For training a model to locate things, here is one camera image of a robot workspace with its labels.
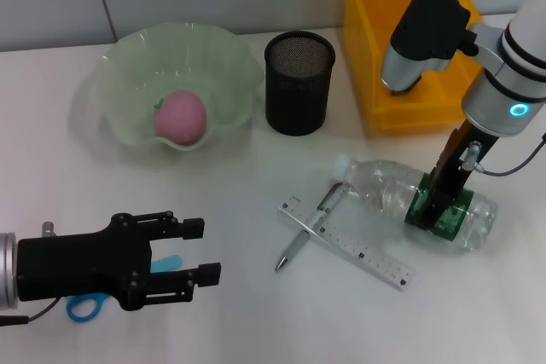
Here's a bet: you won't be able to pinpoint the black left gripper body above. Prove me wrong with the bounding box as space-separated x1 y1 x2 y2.
16 211 154 312

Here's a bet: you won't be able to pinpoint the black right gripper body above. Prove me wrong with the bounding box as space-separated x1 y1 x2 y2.
429 118 499 195

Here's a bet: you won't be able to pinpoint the clear water bottle green label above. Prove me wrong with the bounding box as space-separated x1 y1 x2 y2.
330 153 499 253

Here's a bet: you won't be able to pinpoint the pink peach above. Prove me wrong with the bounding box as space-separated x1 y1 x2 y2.
152 90 208 147

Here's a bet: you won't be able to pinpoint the blue scissors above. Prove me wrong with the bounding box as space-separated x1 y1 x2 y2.
64 254 183 323

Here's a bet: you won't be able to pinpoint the clear plastic ruler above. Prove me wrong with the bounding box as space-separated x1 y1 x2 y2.
277 195 416 292

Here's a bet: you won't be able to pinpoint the silver ballpoint pen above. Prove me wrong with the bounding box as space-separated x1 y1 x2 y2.
273 181 351 273

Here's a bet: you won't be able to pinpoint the black mesh pen holder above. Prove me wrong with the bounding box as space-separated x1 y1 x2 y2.
263 30 337 138

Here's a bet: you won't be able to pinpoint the green glass fruit plate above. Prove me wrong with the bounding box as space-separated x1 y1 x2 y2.
87 20 264 153

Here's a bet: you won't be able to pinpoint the yellow plastic storage bin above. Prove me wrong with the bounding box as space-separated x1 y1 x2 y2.
340 0 485 130

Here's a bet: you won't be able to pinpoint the right gripper cable with plug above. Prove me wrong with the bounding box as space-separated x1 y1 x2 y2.
462 133 546 176

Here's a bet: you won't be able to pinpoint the gripper cable with plug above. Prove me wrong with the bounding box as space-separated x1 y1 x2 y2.
462 133 546 176
0 221 60 326

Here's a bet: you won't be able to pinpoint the left gripper cable with plug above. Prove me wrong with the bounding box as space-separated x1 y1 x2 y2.
0 221 60 326

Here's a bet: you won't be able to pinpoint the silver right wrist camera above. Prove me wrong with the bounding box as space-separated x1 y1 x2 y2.
380 0 481 96

